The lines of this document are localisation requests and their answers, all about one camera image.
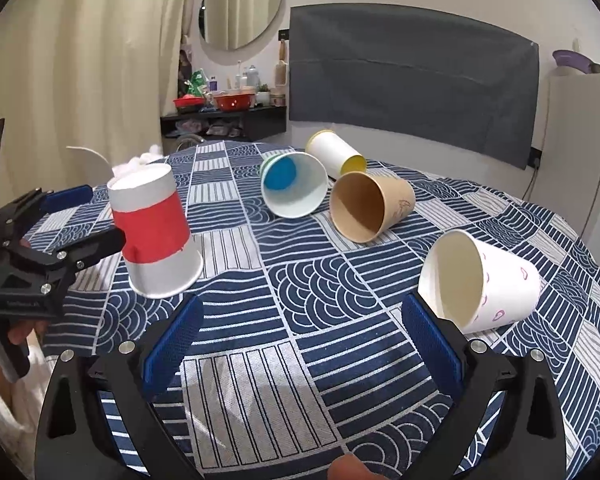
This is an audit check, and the white cup with yellow rim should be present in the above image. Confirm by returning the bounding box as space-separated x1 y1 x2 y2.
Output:
305 130 367 178

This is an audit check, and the white cup with pink print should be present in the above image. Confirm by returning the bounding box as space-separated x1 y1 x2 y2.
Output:
418 229 542 335

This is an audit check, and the black shelf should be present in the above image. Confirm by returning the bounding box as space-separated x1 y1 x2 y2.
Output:
160 105 287 142

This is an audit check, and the white knitted cloth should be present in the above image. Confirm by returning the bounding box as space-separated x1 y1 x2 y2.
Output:
0 345 46 480

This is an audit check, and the red dotted bowl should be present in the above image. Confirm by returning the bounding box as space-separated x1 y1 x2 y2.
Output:
213 91 257 112

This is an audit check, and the brown paper cup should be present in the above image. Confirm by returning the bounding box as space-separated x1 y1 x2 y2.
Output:
329 171 416 244

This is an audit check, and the white curved chair back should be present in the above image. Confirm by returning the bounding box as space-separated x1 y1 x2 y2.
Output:
66 146 112 181

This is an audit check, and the white cup with blue bottom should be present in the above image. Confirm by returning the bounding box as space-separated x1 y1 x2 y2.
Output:
259 151 328 219

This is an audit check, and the dark grey hanging cloth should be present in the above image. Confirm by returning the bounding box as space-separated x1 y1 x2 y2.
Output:
288 4 540 170

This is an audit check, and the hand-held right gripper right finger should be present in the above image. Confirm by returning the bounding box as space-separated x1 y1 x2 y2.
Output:
401 294 568 480

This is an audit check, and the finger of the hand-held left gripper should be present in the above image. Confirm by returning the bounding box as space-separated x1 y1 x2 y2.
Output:
54 229 127 282
0 185 94 247

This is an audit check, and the person's left hand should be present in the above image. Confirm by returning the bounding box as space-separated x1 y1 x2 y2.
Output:
0 317 51 361

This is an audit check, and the red basin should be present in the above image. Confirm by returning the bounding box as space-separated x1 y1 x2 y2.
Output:
173 96 207 114

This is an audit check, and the blue patterned tablecloth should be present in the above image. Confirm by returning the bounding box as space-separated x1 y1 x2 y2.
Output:
10 140 600 480

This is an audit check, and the red banded white paper cup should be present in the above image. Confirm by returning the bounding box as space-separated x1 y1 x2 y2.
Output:
106 162 204 298

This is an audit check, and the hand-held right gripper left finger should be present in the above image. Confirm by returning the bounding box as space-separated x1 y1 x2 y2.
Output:
34 294 206 480

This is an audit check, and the cream curtain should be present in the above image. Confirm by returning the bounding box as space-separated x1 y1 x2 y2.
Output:
0 0 201 183

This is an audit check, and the white cabinet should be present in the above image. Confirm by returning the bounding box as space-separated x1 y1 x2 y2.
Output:
530 72 600 266

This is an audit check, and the purple bowl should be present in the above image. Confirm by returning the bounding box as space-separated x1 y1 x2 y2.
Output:
552 49 595 77

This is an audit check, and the person's right hand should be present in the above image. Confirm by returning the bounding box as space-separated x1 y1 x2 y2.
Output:
328 452 376 480

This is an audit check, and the round wall mirror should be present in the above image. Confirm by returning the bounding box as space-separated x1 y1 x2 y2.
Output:
198 0 284 52

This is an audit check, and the white cotton fluff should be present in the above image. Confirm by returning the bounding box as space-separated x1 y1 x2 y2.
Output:
111 144 164 179

